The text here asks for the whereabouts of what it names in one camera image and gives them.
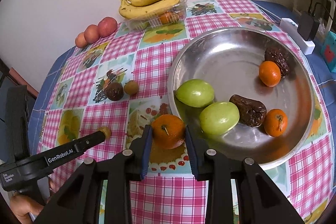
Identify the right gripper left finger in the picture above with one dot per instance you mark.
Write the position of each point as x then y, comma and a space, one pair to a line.
78, 200

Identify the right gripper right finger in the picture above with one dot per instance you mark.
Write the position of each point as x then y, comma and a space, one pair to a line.
259, 198

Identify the small yellow-green fruit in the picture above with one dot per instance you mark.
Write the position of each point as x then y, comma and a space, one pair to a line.
106, 131

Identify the orange tangerine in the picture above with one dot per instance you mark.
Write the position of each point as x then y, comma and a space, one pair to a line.
275, 123
269, 73
168, 131

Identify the dark wrinkled fruit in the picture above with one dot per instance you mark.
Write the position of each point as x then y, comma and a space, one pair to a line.
252, 112

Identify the green apple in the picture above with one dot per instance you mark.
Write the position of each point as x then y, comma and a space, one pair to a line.
195, 93
219, 117

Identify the orange tangerine bottom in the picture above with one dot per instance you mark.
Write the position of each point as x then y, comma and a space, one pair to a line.
168, 131

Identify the round dark brown fruit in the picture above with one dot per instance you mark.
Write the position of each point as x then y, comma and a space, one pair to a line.
114, 91

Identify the small olive kiwi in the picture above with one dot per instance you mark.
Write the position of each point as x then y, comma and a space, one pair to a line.
131, 87

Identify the orange tangerine top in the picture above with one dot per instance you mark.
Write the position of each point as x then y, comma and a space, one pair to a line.
269, 73

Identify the large dark brown avocado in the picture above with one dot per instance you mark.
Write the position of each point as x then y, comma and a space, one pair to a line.
279, 58

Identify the person's left hand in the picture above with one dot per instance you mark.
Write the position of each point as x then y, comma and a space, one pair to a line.
23, 207

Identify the checkered fruit-print tablecloth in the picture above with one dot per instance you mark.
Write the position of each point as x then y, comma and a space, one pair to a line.
170, 194

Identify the large steel plate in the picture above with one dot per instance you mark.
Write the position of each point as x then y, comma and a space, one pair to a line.
229, 60

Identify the left pale red apple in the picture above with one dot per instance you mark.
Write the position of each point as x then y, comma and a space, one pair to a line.
80, 41

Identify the middle red apple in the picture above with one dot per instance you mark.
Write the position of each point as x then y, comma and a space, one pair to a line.
91, 34

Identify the white power strip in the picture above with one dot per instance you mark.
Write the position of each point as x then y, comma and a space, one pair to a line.
291, 28

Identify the teal toy box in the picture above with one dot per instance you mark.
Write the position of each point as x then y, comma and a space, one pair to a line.
328, 51

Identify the right red apple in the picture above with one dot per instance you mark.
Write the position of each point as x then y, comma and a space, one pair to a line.
107, 26

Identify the black power adapter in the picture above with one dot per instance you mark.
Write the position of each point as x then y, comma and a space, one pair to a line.
308, 26

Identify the clear plastic fruit tray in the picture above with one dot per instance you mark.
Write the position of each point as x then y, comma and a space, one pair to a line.
173, 14

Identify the lower yellow banana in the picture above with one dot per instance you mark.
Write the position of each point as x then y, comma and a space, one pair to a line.
129, 11

